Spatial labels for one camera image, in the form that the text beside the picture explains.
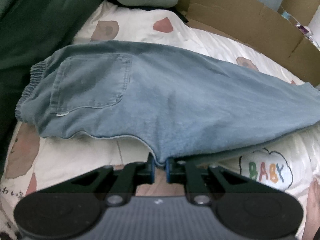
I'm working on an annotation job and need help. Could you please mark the blue denim drawstring pants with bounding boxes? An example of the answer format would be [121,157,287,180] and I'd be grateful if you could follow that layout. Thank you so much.
[15,41,319,165]

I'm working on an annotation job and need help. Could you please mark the brown cardboard sheet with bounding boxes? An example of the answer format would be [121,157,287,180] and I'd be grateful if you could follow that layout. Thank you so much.
[177,0,319,86]

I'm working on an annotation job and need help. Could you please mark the dark green pillow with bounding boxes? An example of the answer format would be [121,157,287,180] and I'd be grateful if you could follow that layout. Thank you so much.
[1,0,102,167]

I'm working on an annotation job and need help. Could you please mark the blue cap detergent bottle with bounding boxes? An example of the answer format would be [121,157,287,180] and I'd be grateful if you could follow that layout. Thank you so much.
[278,6,291,20]

